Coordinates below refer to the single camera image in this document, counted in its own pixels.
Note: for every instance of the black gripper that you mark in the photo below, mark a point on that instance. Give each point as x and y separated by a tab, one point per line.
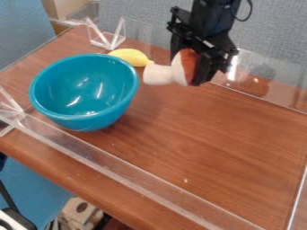
201	29

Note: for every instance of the white brown toy mushroom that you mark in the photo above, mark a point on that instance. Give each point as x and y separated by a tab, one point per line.
169	72

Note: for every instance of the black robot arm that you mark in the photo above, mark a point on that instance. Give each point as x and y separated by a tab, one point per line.
201	49

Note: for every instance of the blue bowl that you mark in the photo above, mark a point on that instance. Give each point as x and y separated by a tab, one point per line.
83	91

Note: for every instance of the yellow toy banana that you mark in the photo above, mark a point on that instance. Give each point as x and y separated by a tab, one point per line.
133	56

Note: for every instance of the clear acrylic back barrier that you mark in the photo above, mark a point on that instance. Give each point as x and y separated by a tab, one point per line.
267	79

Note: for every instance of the clear acrylic barrier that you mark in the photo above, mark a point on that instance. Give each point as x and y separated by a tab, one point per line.
267	79
176	199

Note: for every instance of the clear acrylic front barrier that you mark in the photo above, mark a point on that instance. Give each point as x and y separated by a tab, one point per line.
176	199

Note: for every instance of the white block under table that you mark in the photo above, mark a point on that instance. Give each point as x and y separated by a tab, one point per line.
79	215

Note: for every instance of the clear acrylic corner bracket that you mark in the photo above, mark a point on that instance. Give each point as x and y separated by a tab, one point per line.
103	39

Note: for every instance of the clear acrylic left bracket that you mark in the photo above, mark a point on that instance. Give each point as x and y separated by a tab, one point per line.
10	113

